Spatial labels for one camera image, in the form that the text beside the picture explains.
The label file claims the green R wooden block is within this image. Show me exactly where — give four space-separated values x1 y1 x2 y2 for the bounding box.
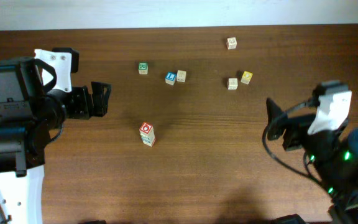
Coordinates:
143 139 156 147

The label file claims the plain wooden block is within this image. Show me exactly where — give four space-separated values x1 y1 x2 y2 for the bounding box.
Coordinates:
177 70 186 82
227 78 238 90
140 131 155 137

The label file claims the yellow wooden block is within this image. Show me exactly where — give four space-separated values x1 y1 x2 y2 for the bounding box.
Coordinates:
241 71 253 85

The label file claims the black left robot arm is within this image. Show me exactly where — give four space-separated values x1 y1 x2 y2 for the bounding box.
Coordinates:
0 82 112 223

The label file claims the blue L wooden block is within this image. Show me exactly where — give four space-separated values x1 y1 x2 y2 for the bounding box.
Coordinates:
165 72 177 85

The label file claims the plain wooden block front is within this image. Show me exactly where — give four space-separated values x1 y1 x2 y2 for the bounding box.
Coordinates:
140 131 155 137

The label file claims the green R block far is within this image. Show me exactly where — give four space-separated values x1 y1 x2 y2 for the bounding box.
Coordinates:
138 62 149 75

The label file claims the plain wooden block centre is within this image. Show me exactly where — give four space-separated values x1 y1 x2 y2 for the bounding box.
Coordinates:
177 70 186 82

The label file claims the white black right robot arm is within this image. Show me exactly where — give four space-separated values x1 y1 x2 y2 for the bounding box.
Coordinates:
262 98 358 223

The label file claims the plain wooden block right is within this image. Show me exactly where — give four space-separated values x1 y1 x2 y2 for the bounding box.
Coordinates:
227 78 238 90

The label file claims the wooden block red drawing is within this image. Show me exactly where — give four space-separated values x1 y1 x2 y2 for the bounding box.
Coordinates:
139 122 154 133

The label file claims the wooden block blue side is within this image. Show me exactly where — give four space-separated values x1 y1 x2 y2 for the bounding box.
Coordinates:
141 136 155 142

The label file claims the wooden block red side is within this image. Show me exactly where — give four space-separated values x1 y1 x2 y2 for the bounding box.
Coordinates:
226 37 237 50

